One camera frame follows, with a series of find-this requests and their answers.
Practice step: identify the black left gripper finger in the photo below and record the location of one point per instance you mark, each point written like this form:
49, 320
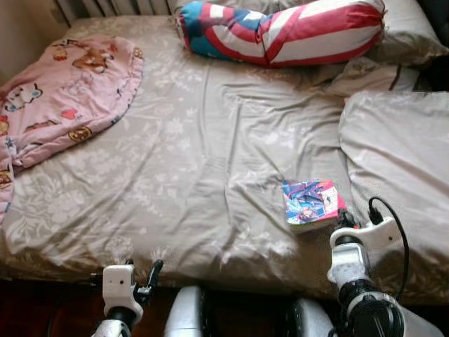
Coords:
155, 272
129, 263

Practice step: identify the colourful comic book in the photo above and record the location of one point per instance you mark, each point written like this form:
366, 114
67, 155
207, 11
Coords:
309, 203

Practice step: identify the pink cartoon print blanket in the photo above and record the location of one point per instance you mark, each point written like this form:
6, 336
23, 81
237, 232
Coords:
63, 98

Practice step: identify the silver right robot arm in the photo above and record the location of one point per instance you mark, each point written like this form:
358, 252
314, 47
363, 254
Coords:
351, 263

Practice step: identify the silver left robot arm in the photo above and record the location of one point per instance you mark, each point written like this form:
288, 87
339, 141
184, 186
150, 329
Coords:
116, 326

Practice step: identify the large plain beige pillow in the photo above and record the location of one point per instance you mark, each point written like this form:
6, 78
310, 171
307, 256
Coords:
400, 154

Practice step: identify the silver right robot leg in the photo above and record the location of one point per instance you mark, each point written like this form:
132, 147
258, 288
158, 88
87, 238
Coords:
312, 323

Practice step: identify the beige floral bed sheet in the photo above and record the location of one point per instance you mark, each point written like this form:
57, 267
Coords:
210, 161

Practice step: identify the small beige floral pillow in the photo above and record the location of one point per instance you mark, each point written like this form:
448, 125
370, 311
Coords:
365, 77

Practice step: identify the red white blue bolster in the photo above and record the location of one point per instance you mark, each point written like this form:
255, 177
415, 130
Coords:
295, 35

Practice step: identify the dark bulky furniture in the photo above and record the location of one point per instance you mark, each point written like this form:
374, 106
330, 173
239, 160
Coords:
438, 10

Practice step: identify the grey curtain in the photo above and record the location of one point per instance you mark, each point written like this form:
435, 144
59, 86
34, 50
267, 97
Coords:
105, 7

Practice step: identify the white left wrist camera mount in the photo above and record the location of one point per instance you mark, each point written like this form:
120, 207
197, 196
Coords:
118, 284

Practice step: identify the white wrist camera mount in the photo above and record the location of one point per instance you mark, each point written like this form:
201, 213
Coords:
118, 284
379, 235

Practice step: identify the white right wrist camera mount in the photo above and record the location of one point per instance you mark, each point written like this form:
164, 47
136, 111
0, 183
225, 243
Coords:
379, 235

